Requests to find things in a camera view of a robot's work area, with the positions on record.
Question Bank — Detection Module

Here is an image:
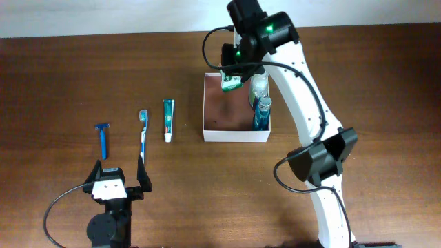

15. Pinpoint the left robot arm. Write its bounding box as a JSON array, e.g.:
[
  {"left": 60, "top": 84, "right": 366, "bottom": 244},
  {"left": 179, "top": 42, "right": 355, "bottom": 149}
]
[{"left": 83, "top": 155, "right": 152, "bottom": 248}]

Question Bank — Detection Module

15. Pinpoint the blue white toothbrush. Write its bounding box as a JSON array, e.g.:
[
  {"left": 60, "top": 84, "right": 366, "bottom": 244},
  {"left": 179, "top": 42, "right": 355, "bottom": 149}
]
[{"left": 139, "top": 110, "right": 148, "bottom": 161}]

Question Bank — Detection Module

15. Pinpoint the left black cable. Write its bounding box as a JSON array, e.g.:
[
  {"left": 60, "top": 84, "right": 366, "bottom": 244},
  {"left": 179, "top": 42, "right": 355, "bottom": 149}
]
[{"left": 43, "top": 183, "right": 94, "bottom": 248}]

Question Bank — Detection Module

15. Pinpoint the green soap packet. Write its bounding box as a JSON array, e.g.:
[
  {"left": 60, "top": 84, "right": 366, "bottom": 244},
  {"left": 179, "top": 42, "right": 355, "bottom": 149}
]
[{"left": 221, "top": 71, "right": 243, "bottom": 92}]

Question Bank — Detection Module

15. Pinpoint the black cable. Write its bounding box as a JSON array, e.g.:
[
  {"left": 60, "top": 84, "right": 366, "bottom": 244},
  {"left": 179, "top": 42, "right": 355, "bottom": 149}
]
[
  {"left": 43, "top": 183, "right": 94, "bottom": 248},
  {"left": 201, "top": 25, "right": 353, "bottom": 248}
]

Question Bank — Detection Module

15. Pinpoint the blue mouthwash bottle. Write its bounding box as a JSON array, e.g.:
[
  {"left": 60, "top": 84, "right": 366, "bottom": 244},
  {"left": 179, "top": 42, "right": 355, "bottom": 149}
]
[{"left": 253, "top": 96, "right": 272, "bottom": 131}]

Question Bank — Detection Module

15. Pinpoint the blue disposable razor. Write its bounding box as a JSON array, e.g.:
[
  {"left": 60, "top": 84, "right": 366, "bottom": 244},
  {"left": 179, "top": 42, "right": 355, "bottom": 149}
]
[{"left": 94, "top": 123, "right": 110, "bottom": 160}]

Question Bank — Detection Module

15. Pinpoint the clear purple spray bottle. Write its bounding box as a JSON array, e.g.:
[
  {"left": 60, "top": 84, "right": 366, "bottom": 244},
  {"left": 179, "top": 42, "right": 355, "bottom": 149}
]
[{"left": 249, "top": 72, "right": 269, "bottom": 110}]

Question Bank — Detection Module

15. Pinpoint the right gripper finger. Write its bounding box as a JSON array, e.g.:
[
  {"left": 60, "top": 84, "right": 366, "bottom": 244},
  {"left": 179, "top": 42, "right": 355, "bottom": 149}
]
[
  {"left": 221, "top": 43, "right": 240, "bottom": 76},
  {"left": 240, "top": 65, "right": 265, "bottom": 83}
]

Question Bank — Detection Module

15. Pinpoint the green toothpaste tube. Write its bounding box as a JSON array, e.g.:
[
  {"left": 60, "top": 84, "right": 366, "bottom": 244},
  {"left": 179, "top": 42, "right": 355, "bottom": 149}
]
[{"left": 163, "top": 99, "right": 175, "bottom": 143}]

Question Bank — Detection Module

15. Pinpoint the right black cable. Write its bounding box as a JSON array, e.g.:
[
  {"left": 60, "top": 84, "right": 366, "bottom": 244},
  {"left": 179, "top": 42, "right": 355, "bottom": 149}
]
[{"left": 201, "top": 25, "right": 353, "bottom": 248}]

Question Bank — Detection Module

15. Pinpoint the white cardboard box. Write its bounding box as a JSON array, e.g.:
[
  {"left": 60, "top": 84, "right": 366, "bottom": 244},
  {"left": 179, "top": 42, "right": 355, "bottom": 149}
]
[{"left": 202, "top": 73, "right": 271, "bottom": 143}]

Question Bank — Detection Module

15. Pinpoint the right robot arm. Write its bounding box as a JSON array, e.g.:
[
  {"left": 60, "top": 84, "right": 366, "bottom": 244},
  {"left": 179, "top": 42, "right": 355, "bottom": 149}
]
[{"left": 221, "top": 0, "right": 358, "bottom": 247}]

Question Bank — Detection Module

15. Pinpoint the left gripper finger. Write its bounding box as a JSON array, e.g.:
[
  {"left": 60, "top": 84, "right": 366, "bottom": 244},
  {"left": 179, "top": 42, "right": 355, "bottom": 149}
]
[
  {"left": 136, "top": 155, "right": 152, "bottom": 192},
  {"left": 84, "top": 160, "right": 102, "bottom": 184}
]

